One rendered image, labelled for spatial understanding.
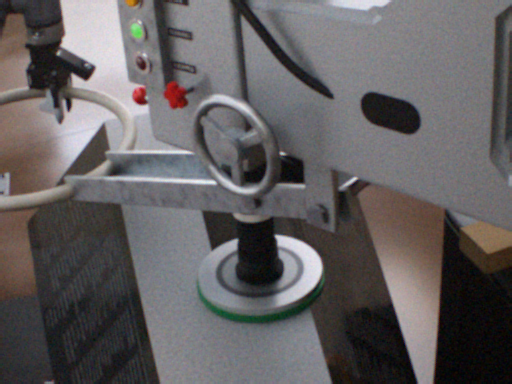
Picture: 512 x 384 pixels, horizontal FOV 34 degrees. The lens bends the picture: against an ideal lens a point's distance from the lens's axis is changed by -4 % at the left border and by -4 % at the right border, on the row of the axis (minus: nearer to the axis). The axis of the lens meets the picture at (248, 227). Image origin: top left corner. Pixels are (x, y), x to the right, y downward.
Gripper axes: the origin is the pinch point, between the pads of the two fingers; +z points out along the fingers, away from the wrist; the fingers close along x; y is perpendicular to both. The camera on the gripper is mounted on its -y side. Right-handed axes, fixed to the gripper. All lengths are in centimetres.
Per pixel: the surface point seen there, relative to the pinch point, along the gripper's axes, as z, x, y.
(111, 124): 4.2, -2.6, -10.1
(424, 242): 90, -77, -90
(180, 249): 0, 47, -40
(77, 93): -6.7, 1.9, -4.5
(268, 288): -4, 60, -59
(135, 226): 1.2, 39.9, -29.2
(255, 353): -2, 73, -59
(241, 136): -41, 73, -58
